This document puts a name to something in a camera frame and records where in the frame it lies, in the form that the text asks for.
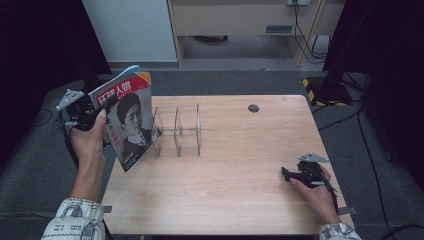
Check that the dark round table grommet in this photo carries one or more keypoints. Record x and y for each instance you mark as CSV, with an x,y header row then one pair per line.
x,y
253,108

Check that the person's right hand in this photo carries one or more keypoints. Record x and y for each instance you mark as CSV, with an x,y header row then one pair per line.
x,y
318,200

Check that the black curtain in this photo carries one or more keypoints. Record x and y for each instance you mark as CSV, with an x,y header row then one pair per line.
x,y
43,50
393,66

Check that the magazine with portrait cover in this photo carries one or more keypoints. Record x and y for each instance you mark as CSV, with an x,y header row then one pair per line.
x,y
131,123

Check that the clear acrylic divided organizer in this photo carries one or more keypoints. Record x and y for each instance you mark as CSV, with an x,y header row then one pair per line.
x,y
188,146

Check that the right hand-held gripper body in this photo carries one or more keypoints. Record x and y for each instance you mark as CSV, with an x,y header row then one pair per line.
x,y
311,173

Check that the person's left hand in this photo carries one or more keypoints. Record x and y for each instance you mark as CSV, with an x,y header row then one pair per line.
x,y
88,143

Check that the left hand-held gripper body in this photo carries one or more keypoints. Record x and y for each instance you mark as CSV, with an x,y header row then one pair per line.
x,y
80,111

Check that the beige wooden desk cabinet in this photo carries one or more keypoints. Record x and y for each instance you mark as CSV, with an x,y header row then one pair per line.
x,y
233,20

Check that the white panel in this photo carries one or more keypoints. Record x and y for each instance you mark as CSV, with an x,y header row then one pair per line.
x,y
130,30

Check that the white power strip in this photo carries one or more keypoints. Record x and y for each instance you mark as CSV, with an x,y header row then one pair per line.
x,y
299,2

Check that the small grey tape piece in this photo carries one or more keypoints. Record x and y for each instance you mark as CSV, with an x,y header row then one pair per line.
x,y
350,210

